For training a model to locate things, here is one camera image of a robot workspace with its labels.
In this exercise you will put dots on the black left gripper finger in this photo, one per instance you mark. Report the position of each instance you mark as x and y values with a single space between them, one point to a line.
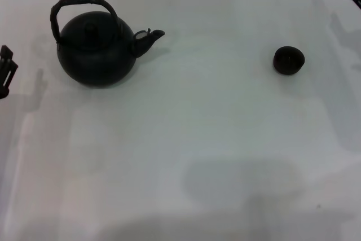
5 53
9 73

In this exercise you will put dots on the small dark teacup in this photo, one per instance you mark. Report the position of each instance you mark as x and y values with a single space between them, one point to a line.
288 61

